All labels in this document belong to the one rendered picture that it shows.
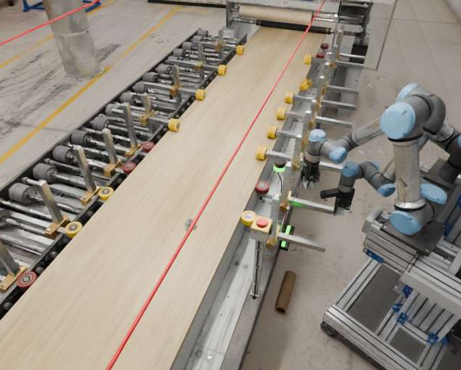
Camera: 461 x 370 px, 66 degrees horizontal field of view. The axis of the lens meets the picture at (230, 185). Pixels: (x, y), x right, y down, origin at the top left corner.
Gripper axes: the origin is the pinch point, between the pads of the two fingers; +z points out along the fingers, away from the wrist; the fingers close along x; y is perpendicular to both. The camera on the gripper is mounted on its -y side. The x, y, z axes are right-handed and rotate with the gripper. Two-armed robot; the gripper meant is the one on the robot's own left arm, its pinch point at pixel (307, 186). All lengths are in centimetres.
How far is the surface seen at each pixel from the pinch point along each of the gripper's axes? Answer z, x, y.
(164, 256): 9, -72, 39
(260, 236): -19, -29, 51
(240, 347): 29, -37, 73
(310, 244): 16.2, -0.2, 26.9
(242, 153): 8, -33, -41
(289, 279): 91, 0, -2
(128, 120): -8, -106, -55
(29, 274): 8, -131, 50
